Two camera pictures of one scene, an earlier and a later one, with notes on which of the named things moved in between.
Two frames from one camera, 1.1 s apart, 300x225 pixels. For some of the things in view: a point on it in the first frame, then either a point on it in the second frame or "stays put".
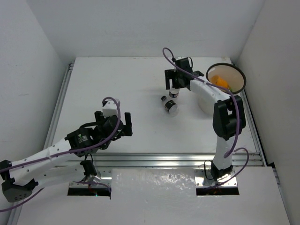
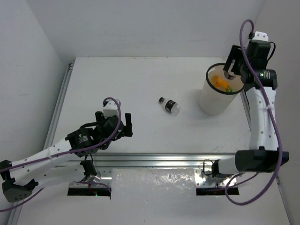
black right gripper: [170, 74] to [236, 54]
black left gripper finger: [127, 128] stays put
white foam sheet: [155, 196] stays put
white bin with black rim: [235, 77] stays put
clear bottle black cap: [174, 93] to [228, 76]
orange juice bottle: [217, 80] stays put
